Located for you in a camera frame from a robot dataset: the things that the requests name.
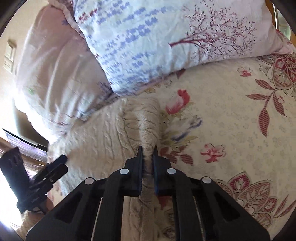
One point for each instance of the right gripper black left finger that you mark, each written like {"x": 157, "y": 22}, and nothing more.
{"x": 93, "y": 210}

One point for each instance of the beige cable-knit sweater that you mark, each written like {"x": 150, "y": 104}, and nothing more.
{"x": 101, "y": 145}

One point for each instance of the pale pink floral pillow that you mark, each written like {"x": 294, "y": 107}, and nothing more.
{"x": 58, "y": 80}

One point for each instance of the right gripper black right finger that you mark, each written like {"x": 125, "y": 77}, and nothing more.
{"x": 202, "y": 209}

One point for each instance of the white blue-flowered pillow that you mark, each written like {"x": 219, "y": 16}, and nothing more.
{"x": 137, "y": 43}

